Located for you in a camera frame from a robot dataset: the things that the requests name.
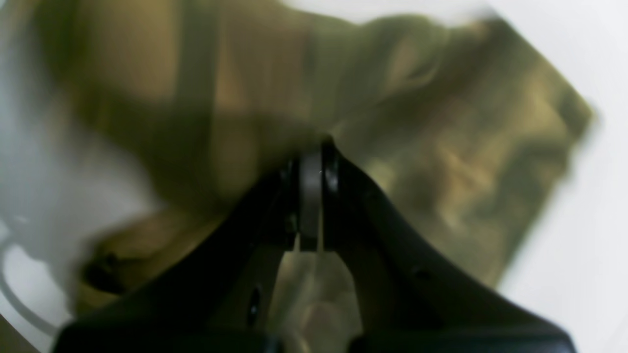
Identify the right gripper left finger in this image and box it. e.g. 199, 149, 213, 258
54, 158, 303, 353

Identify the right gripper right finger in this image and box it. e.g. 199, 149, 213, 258
314, 139, 575, 353

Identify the camouflage t-shirt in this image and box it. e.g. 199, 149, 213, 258
34, 0, 592, 353

